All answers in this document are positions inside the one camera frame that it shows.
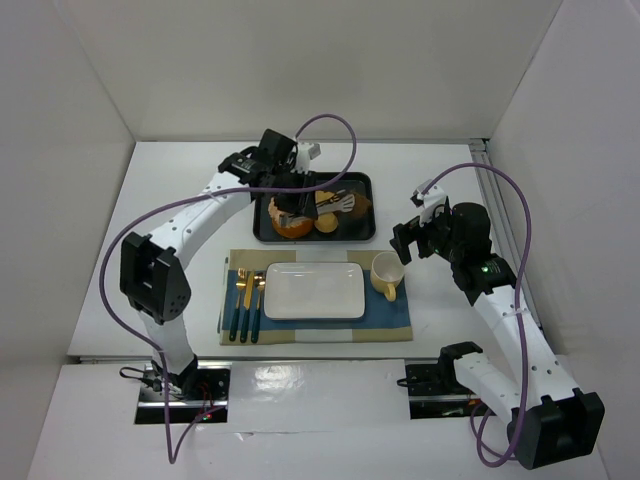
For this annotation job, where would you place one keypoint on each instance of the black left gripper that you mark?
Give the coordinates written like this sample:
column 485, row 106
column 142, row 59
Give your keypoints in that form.
column 295, row 203

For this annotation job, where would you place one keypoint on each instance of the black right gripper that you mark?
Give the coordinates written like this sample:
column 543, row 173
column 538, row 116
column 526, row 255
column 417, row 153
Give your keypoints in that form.
column 407, row 239

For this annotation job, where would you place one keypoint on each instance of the metal food tongs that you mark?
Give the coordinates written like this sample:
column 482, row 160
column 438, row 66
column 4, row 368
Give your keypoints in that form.
column 344, row 205

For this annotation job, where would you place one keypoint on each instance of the dark brown bread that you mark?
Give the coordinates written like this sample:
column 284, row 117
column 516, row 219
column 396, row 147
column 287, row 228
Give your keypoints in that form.
column 361, row 206

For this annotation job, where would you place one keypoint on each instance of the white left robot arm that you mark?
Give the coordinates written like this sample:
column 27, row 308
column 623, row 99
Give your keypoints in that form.
column 152, row 267

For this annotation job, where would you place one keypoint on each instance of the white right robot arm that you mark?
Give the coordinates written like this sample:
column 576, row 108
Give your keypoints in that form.
column 547, row 415

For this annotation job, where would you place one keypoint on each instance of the flat seeded bread slice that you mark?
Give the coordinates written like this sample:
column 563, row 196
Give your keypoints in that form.
column 326, row 197

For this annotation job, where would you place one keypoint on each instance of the large orange flower bread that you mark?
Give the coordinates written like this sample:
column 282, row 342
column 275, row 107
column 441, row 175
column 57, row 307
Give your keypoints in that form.
column 287, row 226

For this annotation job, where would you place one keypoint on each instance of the small round yellow bun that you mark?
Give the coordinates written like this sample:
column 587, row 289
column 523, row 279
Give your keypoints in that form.
column 326, row 223

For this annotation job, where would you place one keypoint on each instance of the yellow mug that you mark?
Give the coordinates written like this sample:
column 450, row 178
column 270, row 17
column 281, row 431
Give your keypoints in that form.
column 386, row 274

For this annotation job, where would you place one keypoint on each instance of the black rectangular tray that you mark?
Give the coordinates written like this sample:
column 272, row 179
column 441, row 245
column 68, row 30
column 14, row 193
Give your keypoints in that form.
column 349, row 229

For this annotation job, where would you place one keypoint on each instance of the blue beige placemat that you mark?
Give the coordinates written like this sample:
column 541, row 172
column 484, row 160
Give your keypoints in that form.
column 383, row 321

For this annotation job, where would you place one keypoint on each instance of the white rectangular plate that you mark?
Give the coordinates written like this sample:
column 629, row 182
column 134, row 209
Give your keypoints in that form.
column 301, row 291

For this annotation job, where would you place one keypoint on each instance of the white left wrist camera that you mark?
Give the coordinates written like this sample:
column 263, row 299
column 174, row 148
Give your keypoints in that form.
column 306, row 152

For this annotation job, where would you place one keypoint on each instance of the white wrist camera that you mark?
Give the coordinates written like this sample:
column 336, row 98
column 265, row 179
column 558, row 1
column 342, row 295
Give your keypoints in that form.
column 306, row 152
column 428, row 201

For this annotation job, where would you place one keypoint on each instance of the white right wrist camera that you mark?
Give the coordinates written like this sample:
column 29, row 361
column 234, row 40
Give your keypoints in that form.
column 428, row 201

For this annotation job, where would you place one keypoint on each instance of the gold spoon green handle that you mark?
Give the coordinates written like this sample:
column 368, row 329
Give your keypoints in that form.
column 260, row 280

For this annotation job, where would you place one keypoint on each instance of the gold fork green handle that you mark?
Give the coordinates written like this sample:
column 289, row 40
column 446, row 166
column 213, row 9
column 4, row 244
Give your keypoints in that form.
column 241, row 283

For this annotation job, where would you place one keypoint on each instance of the aluminium frame rail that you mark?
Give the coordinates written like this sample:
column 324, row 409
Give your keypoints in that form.
column 492, row 187

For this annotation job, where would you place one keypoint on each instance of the gold knife green handle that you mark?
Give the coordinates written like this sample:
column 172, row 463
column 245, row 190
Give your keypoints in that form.
column 247, row 307

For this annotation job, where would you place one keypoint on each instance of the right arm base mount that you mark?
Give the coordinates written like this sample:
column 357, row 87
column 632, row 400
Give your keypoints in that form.
column 430, row 398

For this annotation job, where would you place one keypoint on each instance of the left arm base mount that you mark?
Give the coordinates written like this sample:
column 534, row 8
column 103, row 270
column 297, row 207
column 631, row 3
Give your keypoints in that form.
column 207, row 395

